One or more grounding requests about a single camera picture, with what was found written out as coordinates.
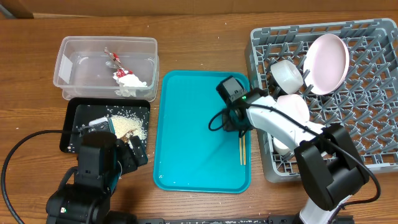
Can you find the brown food scraps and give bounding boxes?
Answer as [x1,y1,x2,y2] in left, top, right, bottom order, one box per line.
[121,129,136,143]

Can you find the white rice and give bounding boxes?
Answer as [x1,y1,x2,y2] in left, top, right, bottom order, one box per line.
[67,105,149,153]

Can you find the white paper cup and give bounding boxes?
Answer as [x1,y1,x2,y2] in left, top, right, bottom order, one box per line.
[272,138,291,156]

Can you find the grey bowl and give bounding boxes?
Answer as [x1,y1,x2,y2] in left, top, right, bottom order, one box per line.
[271,60,303,95]

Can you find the white napkin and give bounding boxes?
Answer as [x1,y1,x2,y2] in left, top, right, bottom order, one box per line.
[113,74,147,97]

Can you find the red snack wrapper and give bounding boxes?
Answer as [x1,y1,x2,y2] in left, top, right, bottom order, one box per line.
[104,47,134,80]

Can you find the large white plate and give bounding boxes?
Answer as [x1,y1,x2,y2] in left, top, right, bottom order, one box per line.
[303,34,349,95]

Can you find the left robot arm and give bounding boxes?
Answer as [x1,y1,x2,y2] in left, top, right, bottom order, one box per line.
[46,131,148,224]

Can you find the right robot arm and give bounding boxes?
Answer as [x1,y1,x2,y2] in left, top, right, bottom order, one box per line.
[216,76,371,223]

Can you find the grey dishwasher rack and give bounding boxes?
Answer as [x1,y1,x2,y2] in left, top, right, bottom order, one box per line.
[245,18,397,173]

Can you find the teal serving tray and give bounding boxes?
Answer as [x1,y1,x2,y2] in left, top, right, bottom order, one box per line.
[153,70,251,194]

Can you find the black plastic tray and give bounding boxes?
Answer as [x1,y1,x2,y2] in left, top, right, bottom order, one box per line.
[59,98,150,153]

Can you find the clear plastic bin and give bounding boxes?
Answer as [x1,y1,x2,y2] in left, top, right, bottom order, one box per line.
[53,36,160,101]

